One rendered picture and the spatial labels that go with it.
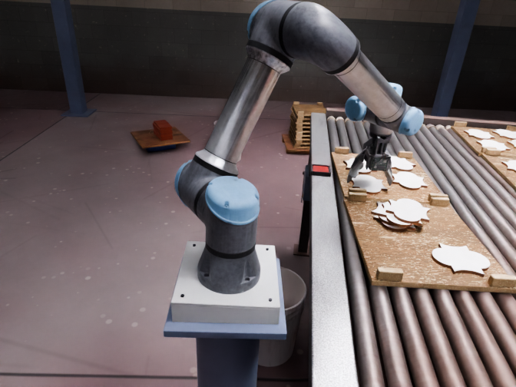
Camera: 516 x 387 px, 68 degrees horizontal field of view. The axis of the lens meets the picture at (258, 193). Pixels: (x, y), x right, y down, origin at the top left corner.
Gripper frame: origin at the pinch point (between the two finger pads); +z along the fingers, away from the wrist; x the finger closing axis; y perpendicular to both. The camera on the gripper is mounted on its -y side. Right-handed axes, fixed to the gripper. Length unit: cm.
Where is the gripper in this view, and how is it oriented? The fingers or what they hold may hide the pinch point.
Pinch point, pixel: (368, 183)
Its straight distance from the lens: 142.1
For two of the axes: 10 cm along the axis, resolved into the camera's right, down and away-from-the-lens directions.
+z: -0.5, 8.7, 4.9
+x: 10.0, 0.7, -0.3
